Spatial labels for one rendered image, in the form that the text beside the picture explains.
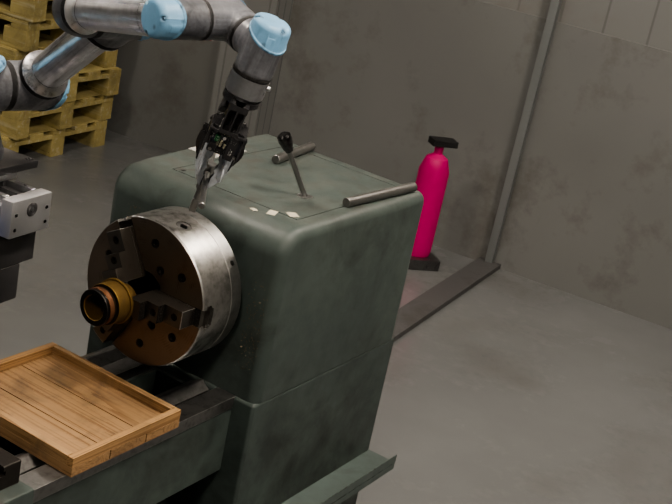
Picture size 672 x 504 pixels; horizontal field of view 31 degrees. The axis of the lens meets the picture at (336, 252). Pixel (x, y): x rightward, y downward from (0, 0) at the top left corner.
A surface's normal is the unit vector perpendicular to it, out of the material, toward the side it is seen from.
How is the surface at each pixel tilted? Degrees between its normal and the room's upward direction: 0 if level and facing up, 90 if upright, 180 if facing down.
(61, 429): 0
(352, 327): 90
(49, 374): 0
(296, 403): 90
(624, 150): 90
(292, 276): 90
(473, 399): 0
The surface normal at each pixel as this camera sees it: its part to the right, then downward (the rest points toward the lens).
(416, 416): 0.19, -0.92
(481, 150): -0.45, 0.22
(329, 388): 0.82, 0.34
